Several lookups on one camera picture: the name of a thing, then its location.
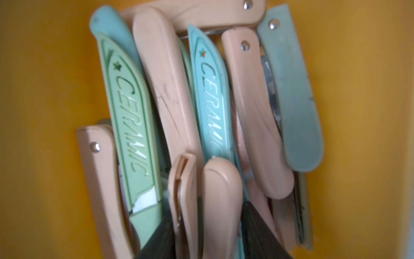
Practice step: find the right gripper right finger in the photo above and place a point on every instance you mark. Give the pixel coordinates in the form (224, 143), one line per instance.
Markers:
(258, 240)

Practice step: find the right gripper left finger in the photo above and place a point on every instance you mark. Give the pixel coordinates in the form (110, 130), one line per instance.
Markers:
(161, 245)

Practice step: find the pink folding fruit knife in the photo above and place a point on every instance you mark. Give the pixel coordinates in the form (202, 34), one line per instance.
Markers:
(182, 198)

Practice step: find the teal folding knife right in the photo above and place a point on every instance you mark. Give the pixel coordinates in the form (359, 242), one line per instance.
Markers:
(300, 125)

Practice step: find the green ceramic knife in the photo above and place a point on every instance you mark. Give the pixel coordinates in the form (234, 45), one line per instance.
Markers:
(133, 126)

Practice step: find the teal ceramic knife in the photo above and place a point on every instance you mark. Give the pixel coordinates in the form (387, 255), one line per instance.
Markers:
(212, 96)

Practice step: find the pink folding knife long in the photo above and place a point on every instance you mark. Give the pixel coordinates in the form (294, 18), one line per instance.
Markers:
(158, 47)

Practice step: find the pink folding knife top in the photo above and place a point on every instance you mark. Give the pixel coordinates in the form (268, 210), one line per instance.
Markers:
(205, 14)

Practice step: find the teal handle knife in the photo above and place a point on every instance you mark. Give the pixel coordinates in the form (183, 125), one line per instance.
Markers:
(108, 21)

